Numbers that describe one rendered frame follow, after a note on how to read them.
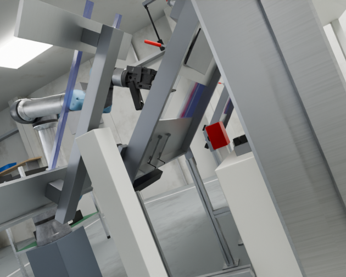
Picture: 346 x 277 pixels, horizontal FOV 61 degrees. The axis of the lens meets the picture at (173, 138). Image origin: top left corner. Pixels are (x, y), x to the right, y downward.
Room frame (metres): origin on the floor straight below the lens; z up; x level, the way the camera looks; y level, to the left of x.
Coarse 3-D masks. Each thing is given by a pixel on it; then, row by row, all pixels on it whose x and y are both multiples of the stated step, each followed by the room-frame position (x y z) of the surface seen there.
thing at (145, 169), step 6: (180, 150) 1.59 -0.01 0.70; (162, 156) 1.35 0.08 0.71; (168, 156) 1.39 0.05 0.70; (174, 156) 1.43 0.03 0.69; (156, 162) 1.23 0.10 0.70; (162, 162) 1.27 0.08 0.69; (168, 162) 1.34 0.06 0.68; (144, 168) 1.11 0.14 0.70; (150, 168) 1.14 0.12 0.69; (156, 168) 1.19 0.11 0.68; (138, 174) 1.03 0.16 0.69; (144, 174) 1.08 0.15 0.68
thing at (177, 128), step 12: (168, 120) 1.18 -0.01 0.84; (180, 120) 1.35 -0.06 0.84; (192, 120) 1.58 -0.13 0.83; (156, 132) 1.11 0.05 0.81; (168, 132) 1.26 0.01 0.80; (180, 132) 1.46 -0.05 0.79; (156, 144) 1.18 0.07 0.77; (168, 144) 1.35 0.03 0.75; (180, 144) 1.58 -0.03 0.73; (144, 156) 1.11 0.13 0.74; (156, 156) 1.26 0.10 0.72
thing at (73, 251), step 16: (64, 240) 1.23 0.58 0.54; (80, 240) 1.31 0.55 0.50; (32, 256) 1.24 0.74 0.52; (48, 256) 1.21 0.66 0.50; (64, 256) 1.20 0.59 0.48; (80, 256) 1.28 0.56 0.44; (48, 272) 1.22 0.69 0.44; (64, 272) 1.19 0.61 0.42; (80, 272) 1.25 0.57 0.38; (96, 272) 1.33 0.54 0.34
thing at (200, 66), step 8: (200, 24) 1.00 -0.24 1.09; (200, 32) 0.92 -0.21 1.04; (192, 40) 1.00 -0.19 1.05; (200, 40) 0.96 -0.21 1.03; (192, 48) 0.93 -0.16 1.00; (200, 48) 1.00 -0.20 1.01; (208, 48) 1.09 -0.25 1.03; (192, 56) 0.96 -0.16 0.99; (200, 56) 1.04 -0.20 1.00; (208, 56) 1.13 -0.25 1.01; (184, 64) 1.04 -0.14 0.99; (192, 64) 1.00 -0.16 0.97; (200, 64) 1.09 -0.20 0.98; (208, 64) 1.19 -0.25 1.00; (216, 64) 1.50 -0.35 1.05; (184, 72) 1.08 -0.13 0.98; (192, 72) 1.17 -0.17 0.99; (200, 72) 1.14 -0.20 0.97; (208, 72) 1.41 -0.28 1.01; (200, 80) 1.35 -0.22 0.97; (208, 80) 1.49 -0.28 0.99
